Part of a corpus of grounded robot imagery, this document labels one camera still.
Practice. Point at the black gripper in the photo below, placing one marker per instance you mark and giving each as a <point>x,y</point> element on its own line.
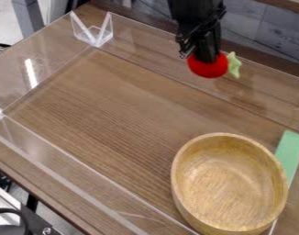
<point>198,35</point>

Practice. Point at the green tape strip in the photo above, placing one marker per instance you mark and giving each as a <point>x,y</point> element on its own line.
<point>287,153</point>

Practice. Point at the red plush fruit green stem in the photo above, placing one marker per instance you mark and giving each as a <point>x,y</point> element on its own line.
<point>226,64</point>

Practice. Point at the clear acrylic enclosure wall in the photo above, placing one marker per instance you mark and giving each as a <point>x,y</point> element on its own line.
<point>99,105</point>

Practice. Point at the wooden bowl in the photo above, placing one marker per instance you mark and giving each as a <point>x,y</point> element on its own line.
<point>230,187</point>

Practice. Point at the black metal bracket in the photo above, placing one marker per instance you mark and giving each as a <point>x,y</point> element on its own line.
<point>38,225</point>

